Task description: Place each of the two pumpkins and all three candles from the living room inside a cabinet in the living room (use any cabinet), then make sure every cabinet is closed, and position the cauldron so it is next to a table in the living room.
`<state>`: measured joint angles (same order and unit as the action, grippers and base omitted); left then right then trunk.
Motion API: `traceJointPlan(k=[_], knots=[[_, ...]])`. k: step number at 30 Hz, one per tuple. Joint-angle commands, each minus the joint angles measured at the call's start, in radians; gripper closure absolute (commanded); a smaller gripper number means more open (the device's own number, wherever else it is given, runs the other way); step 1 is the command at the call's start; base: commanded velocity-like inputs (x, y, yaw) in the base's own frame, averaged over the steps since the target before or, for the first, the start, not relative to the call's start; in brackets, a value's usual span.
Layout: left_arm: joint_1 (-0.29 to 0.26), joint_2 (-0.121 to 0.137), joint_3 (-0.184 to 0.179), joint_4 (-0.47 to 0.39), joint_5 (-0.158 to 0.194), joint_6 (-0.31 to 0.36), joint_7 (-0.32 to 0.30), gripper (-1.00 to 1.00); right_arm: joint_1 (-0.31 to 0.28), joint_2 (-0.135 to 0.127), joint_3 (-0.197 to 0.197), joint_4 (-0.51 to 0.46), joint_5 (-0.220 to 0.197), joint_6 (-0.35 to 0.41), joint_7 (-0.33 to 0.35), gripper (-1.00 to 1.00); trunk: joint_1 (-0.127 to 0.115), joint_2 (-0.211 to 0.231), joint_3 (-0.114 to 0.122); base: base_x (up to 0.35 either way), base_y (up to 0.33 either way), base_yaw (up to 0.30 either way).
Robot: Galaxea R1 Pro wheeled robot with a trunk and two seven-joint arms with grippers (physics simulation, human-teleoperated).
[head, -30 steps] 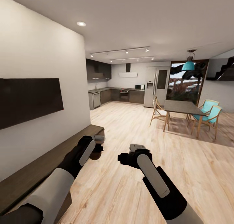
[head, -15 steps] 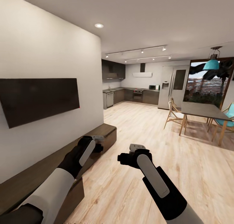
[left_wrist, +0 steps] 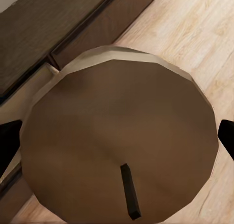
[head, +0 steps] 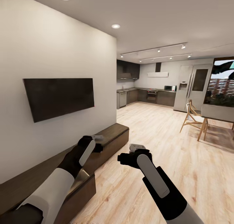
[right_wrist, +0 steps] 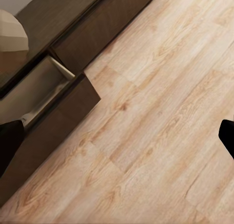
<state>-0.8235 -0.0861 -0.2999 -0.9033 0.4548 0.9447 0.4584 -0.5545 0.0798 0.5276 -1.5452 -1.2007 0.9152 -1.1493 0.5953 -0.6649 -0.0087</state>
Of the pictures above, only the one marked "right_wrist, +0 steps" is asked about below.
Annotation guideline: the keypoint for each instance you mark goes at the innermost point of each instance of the pillar candle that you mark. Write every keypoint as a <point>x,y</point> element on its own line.
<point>26,119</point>
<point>59,88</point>
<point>14,45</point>

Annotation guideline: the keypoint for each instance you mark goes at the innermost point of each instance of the cabinet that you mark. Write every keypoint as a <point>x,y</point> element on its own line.
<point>63,36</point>

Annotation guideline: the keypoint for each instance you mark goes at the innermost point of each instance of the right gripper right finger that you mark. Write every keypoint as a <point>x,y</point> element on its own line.
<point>226,135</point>

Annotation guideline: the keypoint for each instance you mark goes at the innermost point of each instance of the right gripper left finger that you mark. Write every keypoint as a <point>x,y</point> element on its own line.
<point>12,135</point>

